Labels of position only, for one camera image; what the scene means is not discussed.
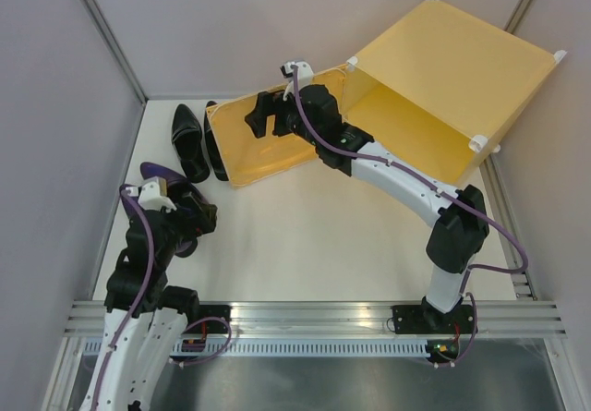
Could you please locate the yellow cabinet door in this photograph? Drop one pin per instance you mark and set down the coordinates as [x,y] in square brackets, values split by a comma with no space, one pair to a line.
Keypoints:
[246,159]

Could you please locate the black leather shoe right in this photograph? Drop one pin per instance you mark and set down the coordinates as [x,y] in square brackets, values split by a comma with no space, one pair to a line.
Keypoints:
[213,151]

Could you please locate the aluminium mounting rail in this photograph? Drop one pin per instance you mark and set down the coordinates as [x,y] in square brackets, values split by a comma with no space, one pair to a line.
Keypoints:
[496,319]

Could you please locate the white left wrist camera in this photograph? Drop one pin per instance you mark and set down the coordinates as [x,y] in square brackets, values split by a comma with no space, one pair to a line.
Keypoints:
[153,195]

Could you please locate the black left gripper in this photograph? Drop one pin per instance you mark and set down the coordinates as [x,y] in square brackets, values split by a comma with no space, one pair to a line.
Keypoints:
[202,222]

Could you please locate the aluminium frame post left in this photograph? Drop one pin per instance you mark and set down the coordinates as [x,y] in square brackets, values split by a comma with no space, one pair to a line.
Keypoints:
[107,34]

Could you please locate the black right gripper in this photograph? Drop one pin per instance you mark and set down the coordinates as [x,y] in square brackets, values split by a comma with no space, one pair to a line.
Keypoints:
[270,103]

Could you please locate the white slotted cable duct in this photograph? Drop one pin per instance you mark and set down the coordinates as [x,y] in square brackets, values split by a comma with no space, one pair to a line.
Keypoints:
[250,347]

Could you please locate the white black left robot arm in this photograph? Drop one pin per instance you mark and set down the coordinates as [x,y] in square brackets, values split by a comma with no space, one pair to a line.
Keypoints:
[144,314]

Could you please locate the black leather shoe left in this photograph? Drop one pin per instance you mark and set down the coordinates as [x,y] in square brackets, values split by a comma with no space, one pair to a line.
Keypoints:
[186,137]

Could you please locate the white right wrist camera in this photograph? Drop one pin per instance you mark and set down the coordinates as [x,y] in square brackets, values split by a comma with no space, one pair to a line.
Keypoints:
[297,70]

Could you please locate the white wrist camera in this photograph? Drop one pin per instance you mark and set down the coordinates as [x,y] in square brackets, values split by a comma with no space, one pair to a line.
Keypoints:
[153,195]
[297,70]

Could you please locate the black leather shoe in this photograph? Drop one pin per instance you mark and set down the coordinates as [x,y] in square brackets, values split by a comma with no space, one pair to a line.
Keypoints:
[213,151]
[186,137]

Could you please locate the yellow plastic shoe cabinet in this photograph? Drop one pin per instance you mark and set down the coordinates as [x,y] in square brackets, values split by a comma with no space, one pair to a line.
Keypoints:
[440,88]

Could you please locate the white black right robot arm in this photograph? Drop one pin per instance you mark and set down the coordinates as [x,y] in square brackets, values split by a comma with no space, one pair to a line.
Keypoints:
[455,216]

